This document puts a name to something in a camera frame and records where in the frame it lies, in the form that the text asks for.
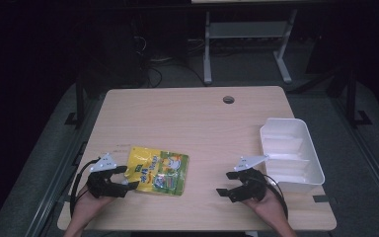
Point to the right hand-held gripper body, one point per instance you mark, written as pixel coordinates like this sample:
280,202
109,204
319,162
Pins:
253,187

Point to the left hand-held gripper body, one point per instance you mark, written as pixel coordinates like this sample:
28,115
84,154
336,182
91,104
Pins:
100,186

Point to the yellow green snack bag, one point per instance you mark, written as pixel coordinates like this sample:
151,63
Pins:
158,173

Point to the person's left hand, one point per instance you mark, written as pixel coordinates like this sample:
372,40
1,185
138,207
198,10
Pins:
87,204

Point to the person's right hand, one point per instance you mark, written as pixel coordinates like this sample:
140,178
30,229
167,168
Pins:
268,205

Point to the white plastic bin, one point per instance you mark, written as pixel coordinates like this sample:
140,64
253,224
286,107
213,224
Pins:
289,154

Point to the black metal stand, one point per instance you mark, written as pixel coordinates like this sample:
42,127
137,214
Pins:
79,105
352,98

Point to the metal floor rail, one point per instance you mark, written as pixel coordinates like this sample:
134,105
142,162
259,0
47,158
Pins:
368,164
56,184

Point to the white metal desk frame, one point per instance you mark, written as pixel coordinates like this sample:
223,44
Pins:
243,30

